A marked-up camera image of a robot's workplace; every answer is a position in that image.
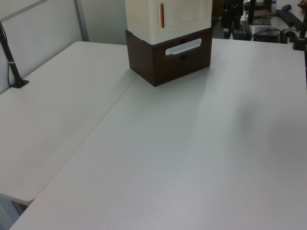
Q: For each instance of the black keyboard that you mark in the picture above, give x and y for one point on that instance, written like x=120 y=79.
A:
x=289 y=16

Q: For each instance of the black computer mouse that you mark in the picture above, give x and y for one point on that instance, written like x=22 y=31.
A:
x=286 y=7

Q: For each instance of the cream cabinet door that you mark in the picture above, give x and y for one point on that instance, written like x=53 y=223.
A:
x=184 y=14

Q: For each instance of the dark brown drawer front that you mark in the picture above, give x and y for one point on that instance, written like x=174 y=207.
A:
x=187 y=67

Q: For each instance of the black clamp stand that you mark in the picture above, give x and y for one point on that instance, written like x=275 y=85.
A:
x=301 y=36

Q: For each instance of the black desktop equipment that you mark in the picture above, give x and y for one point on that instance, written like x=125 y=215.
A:
x=231 y=16

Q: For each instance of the dark brown desk mat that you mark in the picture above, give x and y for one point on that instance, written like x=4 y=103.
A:
x=262 y=22

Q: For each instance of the cream plastic cabinet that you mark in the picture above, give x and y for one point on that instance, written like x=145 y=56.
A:
x=141 y=21

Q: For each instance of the black camera stand pole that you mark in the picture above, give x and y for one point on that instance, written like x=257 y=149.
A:
x=12 y=64

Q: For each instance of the dark brown wooden drawer box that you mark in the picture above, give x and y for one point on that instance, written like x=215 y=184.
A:
x=141 y=60

